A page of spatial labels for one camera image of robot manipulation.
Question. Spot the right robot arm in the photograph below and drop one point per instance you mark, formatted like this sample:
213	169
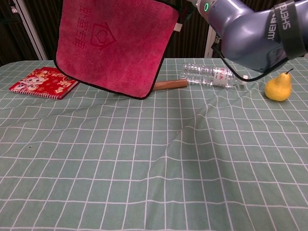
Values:
245	31

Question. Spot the clear plastic water bottle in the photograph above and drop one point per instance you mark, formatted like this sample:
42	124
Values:
204	74

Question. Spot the wooden rolling pin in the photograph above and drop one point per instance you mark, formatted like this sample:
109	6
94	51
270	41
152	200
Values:
170	84

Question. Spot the dark pleated curtain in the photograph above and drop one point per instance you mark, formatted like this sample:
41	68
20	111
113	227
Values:
36	14

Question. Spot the yellow pear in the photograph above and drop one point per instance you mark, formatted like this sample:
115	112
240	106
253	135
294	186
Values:
278	87

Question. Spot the green checked tablecloth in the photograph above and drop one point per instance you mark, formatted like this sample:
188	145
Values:
168	156

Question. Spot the red spiral notebook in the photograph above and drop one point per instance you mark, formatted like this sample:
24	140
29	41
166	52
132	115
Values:
43	83

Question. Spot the pink and grey towel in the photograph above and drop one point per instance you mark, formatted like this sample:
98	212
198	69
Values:
115	48

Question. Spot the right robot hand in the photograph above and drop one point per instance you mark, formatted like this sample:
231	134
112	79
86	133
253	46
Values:
186	8

